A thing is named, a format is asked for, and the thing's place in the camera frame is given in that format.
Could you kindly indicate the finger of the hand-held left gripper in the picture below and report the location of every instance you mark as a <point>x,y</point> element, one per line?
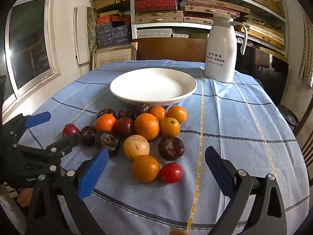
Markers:
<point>38,120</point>
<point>68,142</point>

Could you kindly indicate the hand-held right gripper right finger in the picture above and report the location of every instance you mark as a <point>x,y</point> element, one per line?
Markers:
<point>220,173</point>

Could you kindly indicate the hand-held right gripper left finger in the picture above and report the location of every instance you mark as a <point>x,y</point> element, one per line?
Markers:
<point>94,173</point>

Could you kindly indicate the dark water chestnut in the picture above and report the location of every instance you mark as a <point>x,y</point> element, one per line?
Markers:
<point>87,135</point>
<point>106,140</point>
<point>171,148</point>
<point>145,108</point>
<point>106,113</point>
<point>127,112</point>

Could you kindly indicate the tangerine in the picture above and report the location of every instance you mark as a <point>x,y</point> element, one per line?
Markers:
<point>105,123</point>

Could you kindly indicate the small red tomato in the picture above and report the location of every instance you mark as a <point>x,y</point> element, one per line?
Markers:
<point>171,172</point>

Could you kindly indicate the yellow passion fruit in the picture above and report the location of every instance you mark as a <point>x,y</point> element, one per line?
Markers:
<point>136,147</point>

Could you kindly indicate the dark red plum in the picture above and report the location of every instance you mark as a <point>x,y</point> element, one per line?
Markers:
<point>124,127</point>

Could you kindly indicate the large orange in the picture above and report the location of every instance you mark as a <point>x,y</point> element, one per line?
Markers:
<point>146,126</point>

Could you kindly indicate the small orange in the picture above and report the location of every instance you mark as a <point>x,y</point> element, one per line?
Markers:
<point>158,113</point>
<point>176,113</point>

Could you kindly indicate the white plate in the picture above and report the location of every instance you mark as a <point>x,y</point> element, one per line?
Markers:
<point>154,85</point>

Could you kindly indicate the person's left hand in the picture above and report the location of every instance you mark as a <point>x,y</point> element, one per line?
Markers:
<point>24,198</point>

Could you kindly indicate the blue checked tablecloth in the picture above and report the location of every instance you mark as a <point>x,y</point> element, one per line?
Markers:
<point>244,127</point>

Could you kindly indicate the white framed window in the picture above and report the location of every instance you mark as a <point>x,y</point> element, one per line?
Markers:
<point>29,44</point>

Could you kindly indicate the black round stool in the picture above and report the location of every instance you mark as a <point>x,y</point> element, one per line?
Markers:
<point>288,117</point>

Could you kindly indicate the white panel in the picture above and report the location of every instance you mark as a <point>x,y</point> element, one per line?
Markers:
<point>82,36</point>

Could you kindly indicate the green marble slab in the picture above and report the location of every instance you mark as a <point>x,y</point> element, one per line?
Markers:
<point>91,29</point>

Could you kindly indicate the black furniture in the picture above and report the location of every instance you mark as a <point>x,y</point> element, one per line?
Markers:
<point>266,78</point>

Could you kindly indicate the stack of blue patterned boxes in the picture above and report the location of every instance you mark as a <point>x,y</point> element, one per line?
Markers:
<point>112,35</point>

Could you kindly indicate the white thermos jug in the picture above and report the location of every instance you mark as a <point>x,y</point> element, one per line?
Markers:
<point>220,51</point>

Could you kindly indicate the stack of orange patterned boxes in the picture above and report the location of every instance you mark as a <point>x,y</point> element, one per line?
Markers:
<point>110,19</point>

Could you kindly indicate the white metal shelf rack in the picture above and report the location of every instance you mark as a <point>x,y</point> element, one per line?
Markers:
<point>132,17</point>

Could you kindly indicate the stack of white boxes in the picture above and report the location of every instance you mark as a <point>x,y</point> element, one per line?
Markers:
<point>156,32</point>

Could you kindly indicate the stack of woven tan boxes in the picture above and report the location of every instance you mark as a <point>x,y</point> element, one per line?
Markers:
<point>159,17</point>

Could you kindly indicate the stack of red patterned boxes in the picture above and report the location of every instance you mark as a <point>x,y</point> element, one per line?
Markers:
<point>155,2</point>

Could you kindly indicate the picture frame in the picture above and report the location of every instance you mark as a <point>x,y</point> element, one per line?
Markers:
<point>112,57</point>

